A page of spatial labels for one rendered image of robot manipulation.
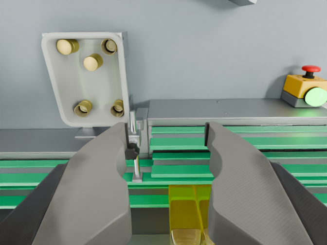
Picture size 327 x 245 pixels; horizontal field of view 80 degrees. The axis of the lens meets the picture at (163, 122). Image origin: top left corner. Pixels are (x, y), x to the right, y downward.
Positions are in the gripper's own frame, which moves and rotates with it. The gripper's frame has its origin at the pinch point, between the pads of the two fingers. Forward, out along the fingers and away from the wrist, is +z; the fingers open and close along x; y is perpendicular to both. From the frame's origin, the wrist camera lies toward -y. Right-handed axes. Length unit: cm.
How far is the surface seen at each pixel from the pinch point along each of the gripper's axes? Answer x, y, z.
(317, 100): 36.2, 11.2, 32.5
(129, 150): -6.1, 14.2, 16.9
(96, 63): -15.9, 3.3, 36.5
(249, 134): 18.8, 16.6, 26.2
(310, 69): 36, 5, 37
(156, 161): -1.8, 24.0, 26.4
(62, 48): -23.1, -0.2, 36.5
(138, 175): -5.7, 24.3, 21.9
